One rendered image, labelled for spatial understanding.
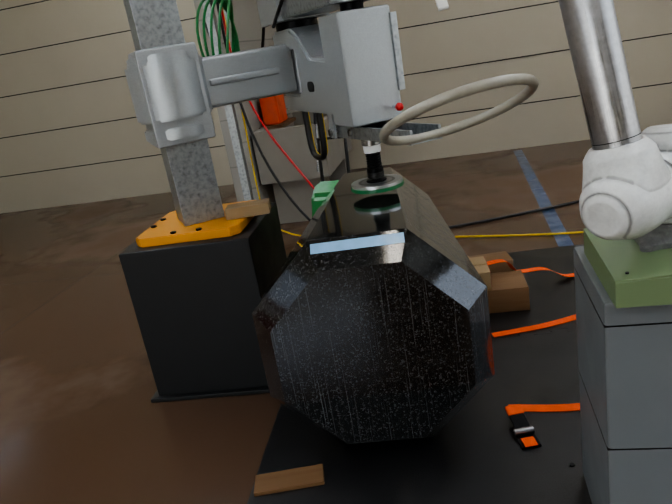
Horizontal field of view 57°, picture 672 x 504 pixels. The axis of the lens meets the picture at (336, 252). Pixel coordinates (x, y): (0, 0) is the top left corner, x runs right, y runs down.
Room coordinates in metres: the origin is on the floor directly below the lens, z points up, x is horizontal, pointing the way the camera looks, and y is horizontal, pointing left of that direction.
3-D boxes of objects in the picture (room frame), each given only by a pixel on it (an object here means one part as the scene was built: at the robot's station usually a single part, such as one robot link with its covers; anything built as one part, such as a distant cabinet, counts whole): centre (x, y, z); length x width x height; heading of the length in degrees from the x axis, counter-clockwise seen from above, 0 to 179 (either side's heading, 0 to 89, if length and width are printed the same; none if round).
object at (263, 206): (2.81, 0.36, 0.81); 0.20 x 0.10 x 0.05; 89
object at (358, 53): (2.60, -0.19, 1.34); 0.36 x 0.22 x 0.45; 19
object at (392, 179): (2.52, -0.21, 0.89); 0.21 x 0.21 x 0.01
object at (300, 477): (1.87, 0.30, 0.02); 0.25 x 0.10 x 0.01; 90
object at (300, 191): (5.93, 0.10, 0.43); 1.30 x 0.62 x 0.86; 167
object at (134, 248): (2.90, 0.61, 0.37); 0.66 x 0.66 x 0.74; 81
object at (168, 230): (2.90, 0.61, 0.76); 0.49 x 0.49 x 0.05; 81
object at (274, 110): (5.86, 0.33, 1.00); 0.50 x 0.22 x 0.33; 167
